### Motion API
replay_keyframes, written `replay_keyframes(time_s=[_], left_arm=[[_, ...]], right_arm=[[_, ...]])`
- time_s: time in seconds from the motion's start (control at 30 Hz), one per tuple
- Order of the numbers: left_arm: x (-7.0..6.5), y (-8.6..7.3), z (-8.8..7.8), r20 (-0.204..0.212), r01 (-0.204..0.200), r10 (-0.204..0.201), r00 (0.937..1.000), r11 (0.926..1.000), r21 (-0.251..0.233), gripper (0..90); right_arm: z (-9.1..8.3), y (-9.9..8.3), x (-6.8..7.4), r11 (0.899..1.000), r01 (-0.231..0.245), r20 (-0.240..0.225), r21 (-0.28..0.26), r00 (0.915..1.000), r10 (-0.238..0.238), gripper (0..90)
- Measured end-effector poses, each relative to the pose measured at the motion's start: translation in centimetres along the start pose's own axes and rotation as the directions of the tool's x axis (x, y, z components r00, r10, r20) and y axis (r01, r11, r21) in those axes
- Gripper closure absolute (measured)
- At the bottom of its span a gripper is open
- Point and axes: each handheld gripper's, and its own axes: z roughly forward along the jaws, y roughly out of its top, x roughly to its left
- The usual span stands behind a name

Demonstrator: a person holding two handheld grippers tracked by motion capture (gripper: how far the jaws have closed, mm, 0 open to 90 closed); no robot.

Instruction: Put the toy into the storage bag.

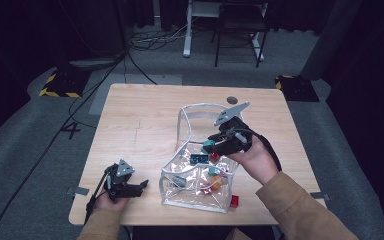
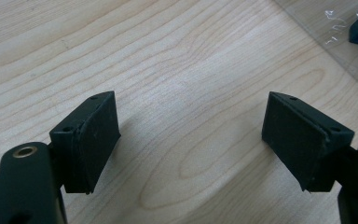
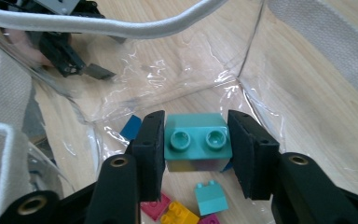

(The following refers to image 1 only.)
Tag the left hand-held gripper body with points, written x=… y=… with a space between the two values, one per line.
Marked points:
x=118 y=181

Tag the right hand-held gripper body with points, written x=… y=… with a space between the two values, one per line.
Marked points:
x=238 y=138

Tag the light teal toy block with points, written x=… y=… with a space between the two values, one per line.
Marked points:
x=213 y=171

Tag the long dark blue toy block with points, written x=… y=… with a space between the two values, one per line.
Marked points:
x=199 y=158

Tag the orange toy block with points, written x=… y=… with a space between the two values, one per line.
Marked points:
x=216 y=182

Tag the clear plastic zipper bag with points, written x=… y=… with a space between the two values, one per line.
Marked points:
x=183 y=200

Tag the small red toy block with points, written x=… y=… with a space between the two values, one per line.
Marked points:
x=204 y=190

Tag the person's left hand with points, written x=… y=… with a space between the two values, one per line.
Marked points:
x=108 y=204

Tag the person's right hand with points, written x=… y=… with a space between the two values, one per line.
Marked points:
x=258 y=165

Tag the grey tape strip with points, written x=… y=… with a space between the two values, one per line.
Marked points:
x=78 y=191
x=320 y=196

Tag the black base with yellow stripes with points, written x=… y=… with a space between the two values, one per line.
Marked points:
x=66 y=83
x=296 y=90

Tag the person's tan jacket hem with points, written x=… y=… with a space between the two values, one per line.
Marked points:
x=235 y=234

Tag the black chair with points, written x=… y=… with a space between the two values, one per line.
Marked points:
x=243 y=25

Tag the grey flat stand base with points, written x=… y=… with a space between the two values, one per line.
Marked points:
x=93 y=63

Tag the white desk frame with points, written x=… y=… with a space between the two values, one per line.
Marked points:
x=187 y=33

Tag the grey slanted post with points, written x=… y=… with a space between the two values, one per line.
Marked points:
x=330 y=36

